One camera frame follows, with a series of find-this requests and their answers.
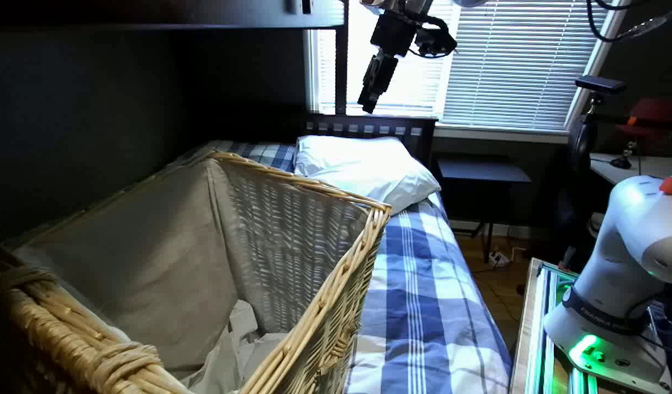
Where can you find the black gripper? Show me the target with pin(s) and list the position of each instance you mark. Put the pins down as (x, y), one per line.
(395, 34)

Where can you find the wicker laundry basket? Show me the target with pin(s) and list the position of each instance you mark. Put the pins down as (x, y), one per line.
(313, 291)

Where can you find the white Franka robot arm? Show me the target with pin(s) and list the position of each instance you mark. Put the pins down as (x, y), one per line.
(627, 232)

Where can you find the white pillow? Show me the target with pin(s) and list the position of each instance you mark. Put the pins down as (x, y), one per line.
(363, 170)

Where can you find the small dark bench table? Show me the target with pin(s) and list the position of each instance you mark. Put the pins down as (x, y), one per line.
(479, 170)

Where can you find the white power strip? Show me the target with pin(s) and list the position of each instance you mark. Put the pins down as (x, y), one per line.
(500, 256)

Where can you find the blue plaid bed sheet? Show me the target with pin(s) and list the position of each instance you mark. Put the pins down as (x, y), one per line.
(430, 306)

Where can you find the red object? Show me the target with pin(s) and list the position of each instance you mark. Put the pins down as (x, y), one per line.
(648, 117)

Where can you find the white desk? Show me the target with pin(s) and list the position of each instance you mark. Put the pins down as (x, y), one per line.
(643, 167)

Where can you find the wooden robot platform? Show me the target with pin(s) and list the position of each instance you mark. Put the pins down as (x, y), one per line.
(538, 341)

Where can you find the dark wooden bunk bed frame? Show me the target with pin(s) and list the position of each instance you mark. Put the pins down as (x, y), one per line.
(340, 66)

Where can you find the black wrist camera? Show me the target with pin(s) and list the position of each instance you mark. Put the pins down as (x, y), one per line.
(436, 38)

